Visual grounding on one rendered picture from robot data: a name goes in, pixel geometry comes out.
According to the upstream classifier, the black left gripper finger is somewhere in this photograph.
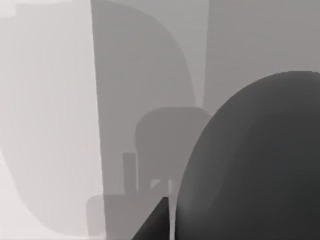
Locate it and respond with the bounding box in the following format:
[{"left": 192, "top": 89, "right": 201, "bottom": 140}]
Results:
[{"left": 130, "top": 196, "right": 170, "bottom": 240}]

